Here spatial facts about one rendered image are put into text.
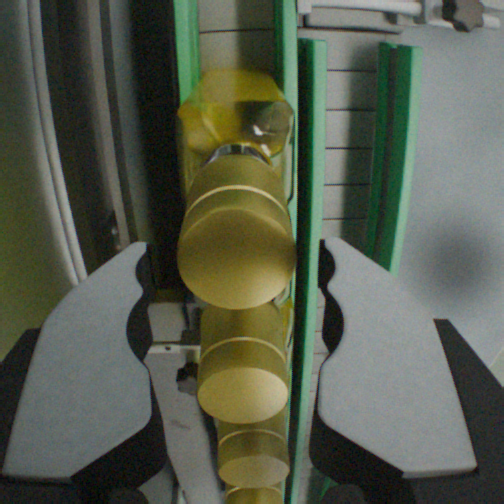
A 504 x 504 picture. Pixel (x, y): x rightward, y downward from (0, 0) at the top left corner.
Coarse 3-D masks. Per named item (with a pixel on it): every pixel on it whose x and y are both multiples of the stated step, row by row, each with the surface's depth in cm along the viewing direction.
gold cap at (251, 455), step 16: (272, 416) 19; (224, 432) 18; (240, 432) 18; (256, 432) 18; (272, 432) 18; (224, 448) 17; (240, 448) 17; (256, 448) 17; (272, 448) 17; (224, 464) 17; (240, 464) 17; (256, 464) 17; (272, 464) 17; (288, 464) 17; (224, 480) 18; (240, 480) 18; (256, 480) 18; (272, 480) 18
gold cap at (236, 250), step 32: (224, 160) 14; (256, 160) 14; (192, 192) 14; (224, 192) 12; (256, 192) 12; (192, 224) 11; (224, 224) 11; (256, 224) 11; (288, 224) 12; (192, 256) 11; (224, 256) 11; (256, 256) 11; (288, 256) 11; (192, 288) 12; (224, 288) 12; (256, 288) 12
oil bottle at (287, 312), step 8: (288, 304) 24; (280, 312) 24; (288, 312) 24; (288, 320) 24; (288, 328) 23; (288, 336) 23; (288, 344) 23; (288, 352) 24; (288, 360) 24; (288, 368) 24
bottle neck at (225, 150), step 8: (232, 144) 16; (240, 144) 17; (216, 152) 16; (224, 152) 16; (232, 152) 16; (240, 152) 16; (248, 152) 16; (256, 152) 17; (208, 160) 16; (264, 160) 17
